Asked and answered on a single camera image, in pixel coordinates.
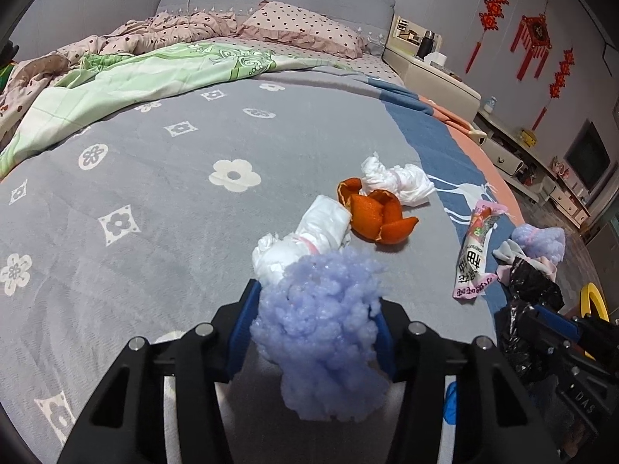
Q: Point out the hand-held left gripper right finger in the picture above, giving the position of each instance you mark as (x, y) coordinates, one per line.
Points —
(385, 343)

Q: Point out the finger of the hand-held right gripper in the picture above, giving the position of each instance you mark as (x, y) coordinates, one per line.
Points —
(556, 323)

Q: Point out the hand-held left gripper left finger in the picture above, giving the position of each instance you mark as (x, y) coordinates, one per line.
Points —
(242, 321)

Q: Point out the black plastic bag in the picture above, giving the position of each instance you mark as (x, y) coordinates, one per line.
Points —
(529, 285)

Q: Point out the large lavender fluffy foam clump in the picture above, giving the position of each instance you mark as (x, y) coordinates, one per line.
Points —
(319, 328)

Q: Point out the small lavender fluffy foam clump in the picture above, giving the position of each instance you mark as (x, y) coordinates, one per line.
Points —
(541, 246)

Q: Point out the light grey crumpled cloth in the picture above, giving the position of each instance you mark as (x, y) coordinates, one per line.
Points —
(508, 250)

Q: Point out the pink snack wrapper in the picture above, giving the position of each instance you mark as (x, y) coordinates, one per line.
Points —
(476, 251)

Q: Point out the long crumpled white tissue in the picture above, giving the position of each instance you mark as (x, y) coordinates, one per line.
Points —
(319, 227)

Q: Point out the orange peel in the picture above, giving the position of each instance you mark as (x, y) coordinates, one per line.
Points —
(372, 212)

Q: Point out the grey flower-print bedspread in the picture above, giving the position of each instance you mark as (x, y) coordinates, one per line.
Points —
(193, 179)

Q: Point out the knotted crumpled white tissue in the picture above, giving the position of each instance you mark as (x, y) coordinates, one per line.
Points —
(401, 183)

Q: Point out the television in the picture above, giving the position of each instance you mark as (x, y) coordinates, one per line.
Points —
(587, 154)

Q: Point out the white television cabinet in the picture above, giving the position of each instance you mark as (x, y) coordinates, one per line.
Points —
(512, 154)

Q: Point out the small yellow box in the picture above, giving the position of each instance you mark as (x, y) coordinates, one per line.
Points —
(529, 136)

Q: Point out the small white bottle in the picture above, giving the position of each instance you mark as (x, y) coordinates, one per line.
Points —
(491, 105)

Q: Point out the green floral quilt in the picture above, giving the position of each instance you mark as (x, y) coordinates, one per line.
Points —
(145, 77)

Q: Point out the beige nightstand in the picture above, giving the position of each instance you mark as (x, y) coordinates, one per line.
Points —
(435, 82)

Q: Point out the dotted bed sheet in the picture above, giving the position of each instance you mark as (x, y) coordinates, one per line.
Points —
(314, 55)

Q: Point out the white tissue box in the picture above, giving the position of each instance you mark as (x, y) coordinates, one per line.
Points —
(436, 60)

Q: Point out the red square knot decoration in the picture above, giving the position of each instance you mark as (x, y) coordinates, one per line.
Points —
(534, 34)

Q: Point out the pink dotted pillow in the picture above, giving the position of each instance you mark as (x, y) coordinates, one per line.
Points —
(300, 26)

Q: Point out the pink dotted quilt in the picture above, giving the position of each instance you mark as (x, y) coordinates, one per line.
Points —
(169, 29)

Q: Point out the black thermos bottle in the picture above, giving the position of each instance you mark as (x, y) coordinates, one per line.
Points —
(425, 43)

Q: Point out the green printed bag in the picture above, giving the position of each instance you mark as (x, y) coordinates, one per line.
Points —
(5, 76)

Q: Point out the black cloth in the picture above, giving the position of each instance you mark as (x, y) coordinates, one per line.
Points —
(7, 53)

